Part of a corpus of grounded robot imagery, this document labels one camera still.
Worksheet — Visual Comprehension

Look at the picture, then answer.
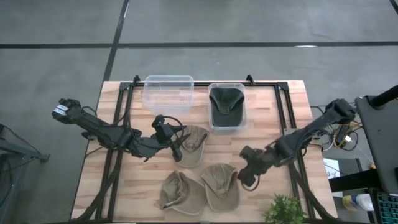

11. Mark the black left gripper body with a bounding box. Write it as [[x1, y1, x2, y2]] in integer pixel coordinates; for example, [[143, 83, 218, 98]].
[[152, 114, 184, 162]]

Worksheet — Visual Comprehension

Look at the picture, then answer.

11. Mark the black metal table frame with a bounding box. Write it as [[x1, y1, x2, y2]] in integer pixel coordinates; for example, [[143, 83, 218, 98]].
[[73, 74, 338, 223]]

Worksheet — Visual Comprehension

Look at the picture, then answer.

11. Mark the wide clear plastic bin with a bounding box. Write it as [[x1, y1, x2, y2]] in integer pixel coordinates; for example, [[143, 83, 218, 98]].
[[142, 75, 195, 115]]

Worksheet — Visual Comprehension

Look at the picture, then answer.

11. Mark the grey metal cart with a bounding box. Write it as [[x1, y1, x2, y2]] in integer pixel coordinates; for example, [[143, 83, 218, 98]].
[[0, 123, 50, 224]]

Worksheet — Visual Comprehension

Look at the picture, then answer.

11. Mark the dark green baseball cap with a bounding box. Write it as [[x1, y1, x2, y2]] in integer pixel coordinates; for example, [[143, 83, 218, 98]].
[[209, 86, 245, 128]]

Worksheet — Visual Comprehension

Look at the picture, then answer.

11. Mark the white blue yellow bottle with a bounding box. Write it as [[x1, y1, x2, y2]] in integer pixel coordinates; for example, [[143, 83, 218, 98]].
[[341, 193, 374, 212]]

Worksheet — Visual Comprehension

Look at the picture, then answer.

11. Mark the narrow clear plastic bin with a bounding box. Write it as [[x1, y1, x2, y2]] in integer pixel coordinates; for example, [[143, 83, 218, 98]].
[[207, 82, 249, 131]]

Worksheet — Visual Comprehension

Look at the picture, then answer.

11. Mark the tan cap with metal buckle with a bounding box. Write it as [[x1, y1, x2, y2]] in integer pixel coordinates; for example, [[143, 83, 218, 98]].
[[158, 170, 208, 216]]

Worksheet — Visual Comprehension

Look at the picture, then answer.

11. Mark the backlit computer keyboard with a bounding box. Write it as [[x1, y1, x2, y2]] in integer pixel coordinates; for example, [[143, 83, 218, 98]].
[[376, 194, 398, 224]]

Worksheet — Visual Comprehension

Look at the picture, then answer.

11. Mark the black desk beam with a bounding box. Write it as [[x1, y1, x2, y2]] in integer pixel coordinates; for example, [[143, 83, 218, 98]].
[[328, 169, 383, 193]]

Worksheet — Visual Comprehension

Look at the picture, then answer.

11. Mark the tangled cable bundle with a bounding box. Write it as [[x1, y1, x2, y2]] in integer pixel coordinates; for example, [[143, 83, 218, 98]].
[[310, 105, 365, 153]]

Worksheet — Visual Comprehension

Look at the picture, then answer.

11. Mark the black round pole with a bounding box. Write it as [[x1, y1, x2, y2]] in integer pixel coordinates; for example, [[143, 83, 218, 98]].
[[369, 85, 398, 108]]

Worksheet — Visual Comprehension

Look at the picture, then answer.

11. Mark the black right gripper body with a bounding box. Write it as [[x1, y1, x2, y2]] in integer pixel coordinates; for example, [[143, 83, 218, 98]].
[[238, 145, 272, 185]]

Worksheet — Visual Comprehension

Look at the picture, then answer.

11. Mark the tan baseball cap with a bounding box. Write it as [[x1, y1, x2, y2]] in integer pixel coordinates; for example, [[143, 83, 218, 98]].
[[174, 124, 210, 169], [200, 163, 241, 212]]

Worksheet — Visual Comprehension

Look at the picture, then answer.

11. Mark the small green artificial plant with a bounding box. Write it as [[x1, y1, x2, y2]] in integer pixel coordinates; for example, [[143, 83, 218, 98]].
[[264, 193, 307, 224]]

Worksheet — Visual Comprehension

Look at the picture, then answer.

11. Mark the white paper sheet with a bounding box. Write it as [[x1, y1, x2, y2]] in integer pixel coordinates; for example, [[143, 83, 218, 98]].
[[323, 157, 341, 180]]

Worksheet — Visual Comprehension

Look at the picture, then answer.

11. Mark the grey desk panel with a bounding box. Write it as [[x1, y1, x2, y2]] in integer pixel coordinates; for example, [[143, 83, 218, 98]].
[[355, 95, 398, 195]]

